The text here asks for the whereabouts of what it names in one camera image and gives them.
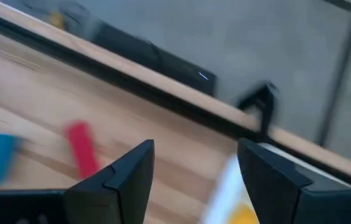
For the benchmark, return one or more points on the yellow rectangular block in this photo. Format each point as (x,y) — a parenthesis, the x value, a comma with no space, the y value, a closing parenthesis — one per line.
(244,216)

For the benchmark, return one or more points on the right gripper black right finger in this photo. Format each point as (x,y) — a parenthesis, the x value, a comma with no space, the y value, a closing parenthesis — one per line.
(272,186)

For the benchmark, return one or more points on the black aluminium table frame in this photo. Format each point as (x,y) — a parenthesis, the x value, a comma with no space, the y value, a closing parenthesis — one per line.
(132,86)

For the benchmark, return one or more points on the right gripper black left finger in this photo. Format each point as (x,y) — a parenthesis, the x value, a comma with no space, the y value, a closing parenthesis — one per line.
(116,196)

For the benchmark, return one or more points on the red rectangular block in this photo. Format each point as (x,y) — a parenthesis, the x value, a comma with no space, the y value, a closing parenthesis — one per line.
(82,149)

